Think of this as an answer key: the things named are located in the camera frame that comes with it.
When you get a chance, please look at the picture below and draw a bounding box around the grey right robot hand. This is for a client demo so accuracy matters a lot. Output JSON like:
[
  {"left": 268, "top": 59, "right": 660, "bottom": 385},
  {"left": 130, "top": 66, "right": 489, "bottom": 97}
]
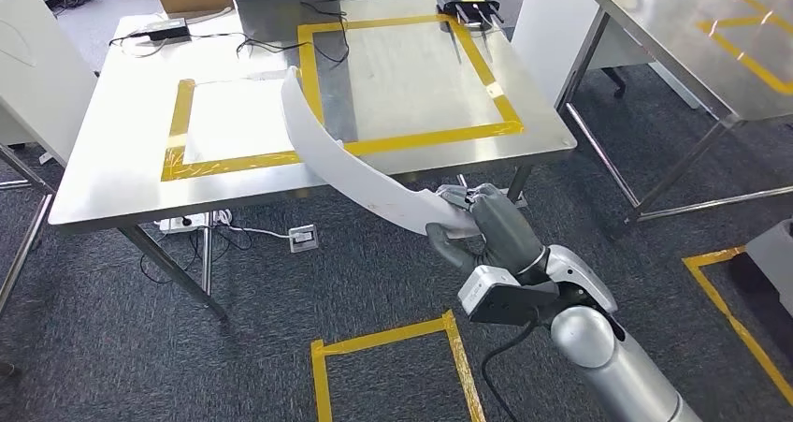
[{"left": 425, "top": 183, "right": 550, "bottom": 276}]

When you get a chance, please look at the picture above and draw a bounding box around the white part with orange writing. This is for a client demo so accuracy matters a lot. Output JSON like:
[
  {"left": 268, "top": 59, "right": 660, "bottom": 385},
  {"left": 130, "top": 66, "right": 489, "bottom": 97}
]
[{"left": 280, "top": 65, "right": 482, "bottom": 240}]

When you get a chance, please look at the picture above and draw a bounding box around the stainless steel workbench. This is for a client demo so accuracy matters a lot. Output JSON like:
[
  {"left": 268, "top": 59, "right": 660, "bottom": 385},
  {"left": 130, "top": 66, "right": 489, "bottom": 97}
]
[{"left": 48, "top": 0, "right": 579, "bottom": 323}]

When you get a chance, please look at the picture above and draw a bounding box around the yellow floor tape square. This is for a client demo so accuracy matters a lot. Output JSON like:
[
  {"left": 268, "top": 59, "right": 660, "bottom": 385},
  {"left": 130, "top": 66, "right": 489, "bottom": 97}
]
[{"left": 310, "top": 310, "right": 488, "bottom": 422}]

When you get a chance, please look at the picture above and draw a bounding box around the floor socket box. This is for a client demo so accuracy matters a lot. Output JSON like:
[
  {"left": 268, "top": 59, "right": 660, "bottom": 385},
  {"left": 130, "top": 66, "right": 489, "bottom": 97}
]
[{"left": 289, "top": 224, "right": 320, "bottom": 255}]

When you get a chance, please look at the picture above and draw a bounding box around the black router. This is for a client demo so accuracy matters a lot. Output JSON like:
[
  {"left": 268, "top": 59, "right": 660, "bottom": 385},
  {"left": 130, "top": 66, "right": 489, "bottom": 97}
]
[{"left": 436, "top": 0, "right": 504, "bottom": 32}]

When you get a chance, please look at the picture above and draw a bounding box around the stainless steel table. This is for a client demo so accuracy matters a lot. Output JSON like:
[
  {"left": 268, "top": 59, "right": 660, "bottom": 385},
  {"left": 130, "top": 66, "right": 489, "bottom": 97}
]
[{"left": 554, "top": 0, "right": 793, "bottom": 226}]

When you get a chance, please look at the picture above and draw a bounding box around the grey cabinet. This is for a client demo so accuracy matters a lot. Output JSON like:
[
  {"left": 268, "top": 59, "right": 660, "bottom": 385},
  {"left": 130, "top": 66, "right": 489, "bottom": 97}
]
[{"left": 744, "top": 217, "right": 793, "bottom": 318}]

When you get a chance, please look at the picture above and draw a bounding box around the yellow tape on table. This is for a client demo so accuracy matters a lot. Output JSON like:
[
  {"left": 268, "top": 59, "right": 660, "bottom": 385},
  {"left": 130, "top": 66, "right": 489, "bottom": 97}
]
[{"left": 697, "top": 0, "right": 793, "bottom": 96}]

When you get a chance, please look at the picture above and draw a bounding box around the grey computer box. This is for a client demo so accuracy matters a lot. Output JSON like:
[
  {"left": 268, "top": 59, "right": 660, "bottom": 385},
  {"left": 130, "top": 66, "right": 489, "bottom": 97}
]
[{"left": 223, "top": 0, "right": 340, "bottom": 43}]

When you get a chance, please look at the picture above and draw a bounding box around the white power strip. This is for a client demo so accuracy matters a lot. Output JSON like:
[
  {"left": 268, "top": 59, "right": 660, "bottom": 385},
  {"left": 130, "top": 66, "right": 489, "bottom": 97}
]
[{"left": 159, "top": 210, "right": 234, "bottom": 235}]

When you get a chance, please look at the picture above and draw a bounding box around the black power adapter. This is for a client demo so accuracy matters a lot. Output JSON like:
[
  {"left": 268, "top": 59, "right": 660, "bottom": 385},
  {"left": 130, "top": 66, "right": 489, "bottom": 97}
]
[{"left": 143, "top": 17, "right": 192, "bottom": 42}]

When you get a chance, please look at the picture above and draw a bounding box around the white cabinet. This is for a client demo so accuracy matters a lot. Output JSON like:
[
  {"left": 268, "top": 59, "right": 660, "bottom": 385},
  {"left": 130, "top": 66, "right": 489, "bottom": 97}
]
[{"left": 0, "top": 0, "right": 99, "bottom": 167}]

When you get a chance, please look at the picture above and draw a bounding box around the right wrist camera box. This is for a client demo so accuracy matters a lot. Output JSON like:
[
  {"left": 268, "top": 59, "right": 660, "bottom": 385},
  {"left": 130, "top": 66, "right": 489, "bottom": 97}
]
[{"left": 456, "top": 265, "right": 559, "bottom": 327}]

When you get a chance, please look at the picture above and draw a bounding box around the black camera cable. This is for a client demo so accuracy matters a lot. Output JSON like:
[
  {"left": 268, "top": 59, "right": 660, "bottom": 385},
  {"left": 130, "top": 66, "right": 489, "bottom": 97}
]
[{"left": 481, "top": 310, "right": 541, "bottom": 422}]

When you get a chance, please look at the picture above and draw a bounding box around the white power cable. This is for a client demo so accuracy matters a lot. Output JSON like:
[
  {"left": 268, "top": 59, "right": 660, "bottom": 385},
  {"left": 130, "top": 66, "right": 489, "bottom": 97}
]
[{"left": 225, "top": 222, "right": 293, "bottom": 240}]

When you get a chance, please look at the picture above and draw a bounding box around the black computer cable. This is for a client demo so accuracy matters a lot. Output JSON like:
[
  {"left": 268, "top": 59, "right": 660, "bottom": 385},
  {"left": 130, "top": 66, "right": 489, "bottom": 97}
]
[{"left": 235, "top": 0, "right": 352, "bottom": 65}]

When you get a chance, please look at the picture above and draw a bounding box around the black adapter cable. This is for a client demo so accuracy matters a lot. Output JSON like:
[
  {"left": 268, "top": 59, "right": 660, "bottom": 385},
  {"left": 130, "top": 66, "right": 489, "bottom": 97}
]
[{"left": 108, "top": 30, "right": 249, "bottom": 59}]

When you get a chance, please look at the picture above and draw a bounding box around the metal table frame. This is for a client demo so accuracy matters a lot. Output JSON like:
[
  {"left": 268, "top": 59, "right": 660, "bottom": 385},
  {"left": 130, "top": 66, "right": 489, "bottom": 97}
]
[{"left": 0, "top": 143, "right": 56, "bottom": 316}]

